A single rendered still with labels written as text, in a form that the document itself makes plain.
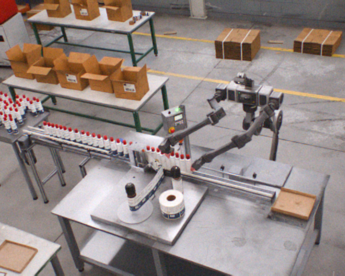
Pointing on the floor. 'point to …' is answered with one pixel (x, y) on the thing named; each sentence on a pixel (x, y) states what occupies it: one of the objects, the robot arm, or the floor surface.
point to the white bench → (48, 246)
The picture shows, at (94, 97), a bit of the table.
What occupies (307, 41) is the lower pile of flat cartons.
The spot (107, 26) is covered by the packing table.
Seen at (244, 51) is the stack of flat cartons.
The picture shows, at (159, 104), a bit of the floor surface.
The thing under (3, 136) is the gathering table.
